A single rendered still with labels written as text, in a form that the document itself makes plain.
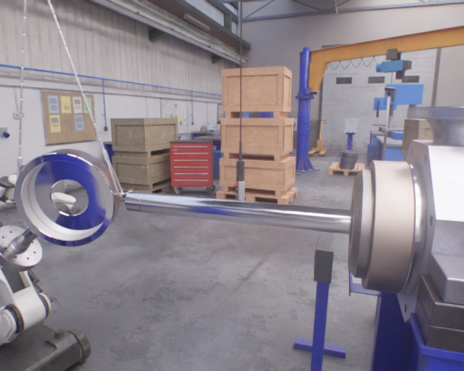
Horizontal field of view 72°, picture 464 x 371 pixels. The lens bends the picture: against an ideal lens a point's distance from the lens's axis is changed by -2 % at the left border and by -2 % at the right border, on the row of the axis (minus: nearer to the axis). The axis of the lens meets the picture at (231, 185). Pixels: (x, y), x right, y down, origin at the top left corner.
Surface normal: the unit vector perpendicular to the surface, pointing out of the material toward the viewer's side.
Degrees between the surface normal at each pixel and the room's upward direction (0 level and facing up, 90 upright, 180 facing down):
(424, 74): 90
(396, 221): 68
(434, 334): 90
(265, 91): 90
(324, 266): 90
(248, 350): 0
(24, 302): 45
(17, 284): 59
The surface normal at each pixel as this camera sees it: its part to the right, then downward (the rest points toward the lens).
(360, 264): -0.29, 0.60
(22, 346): 0.00, -0.98
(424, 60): -0.34, 0.20
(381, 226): -0.30, -0.07
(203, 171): -0.01, 0.21
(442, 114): -0.81, 0.12
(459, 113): -0.60, 0.17
